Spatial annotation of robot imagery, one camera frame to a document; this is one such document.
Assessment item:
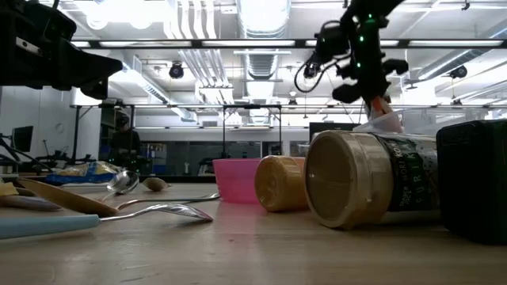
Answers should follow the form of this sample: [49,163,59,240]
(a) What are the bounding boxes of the spoon with orange handle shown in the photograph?
[97,169,140,203]

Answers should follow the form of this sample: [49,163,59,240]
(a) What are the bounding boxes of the deep clear plastic bin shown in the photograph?
[352,107,490,138]

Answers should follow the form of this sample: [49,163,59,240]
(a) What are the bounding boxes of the green black spice box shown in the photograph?
[435,118,507,245]

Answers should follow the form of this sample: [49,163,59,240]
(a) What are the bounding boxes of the black right camera cable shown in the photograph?
[294,49,352,94]

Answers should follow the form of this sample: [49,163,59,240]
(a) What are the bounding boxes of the spoon with purple handle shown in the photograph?
[0,193,63,212]

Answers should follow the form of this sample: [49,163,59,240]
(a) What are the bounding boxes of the dark wall screen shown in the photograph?
[308,121,362,134]

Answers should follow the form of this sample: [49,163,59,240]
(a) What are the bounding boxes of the all-metal spoon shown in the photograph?
[141,176,173,193]

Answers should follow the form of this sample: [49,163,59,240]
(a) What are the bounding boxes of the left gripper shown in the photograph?
[0,27,124,101]

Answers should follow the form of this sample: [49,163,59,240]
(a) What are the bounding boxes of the person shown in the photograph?
[109,114,142,167]

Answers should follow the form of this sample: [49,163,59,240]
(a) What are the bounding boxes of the wooden spoon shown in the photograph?
[16,177,221,218]

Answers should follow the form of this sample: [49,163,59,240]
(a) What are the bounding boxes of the black workstation frame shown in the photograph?
[70,103,283,162]

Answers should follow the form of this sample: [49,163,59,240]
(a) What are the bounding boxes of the black computer monitor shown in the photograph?
[10,125,35,154]

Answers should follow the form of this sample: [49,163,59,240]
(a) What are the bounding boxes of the orange red snack packet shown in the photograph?
[368,94,403,134]

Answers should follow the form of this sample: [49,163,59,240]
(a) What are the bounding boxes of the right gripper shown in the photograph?
[332,15,409,112]

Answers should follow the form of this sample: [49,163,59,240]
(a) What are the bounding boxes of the pink plastic bowl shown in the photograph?
[212,158,263,205]

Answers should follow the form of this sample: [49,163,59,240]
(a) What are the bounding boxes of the white ceiling pipes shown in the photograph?
[177,0,231,106]

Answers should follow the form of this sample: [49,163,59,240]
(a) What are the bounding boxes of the spoon with light-blue handle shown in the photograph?
[0,202,214,241]

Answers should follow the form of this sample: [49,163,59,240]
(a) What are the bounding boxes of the furikake jar beige lid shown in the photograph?
[303,129,441,231]

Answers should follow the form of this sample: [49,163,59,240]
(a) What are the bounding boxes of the black overhead crossbar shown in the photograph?
[71,38,507,50]

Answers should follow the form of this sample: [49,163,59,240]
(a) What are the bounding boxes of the silver ventilation duct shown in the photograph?
[236,0,292,80]

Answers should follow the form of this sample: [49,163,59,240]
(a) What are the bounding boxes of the black ceiling lamp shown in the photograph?
[168,61,185,80]
[448,64,469,80]

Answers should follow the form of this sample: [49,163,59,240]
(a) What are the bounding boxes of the orange spice bottle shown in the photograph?
[253,154,311,213]

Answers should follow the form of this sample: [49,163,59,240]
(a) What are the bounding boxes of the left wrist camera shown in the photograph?
[23,0,77,43]

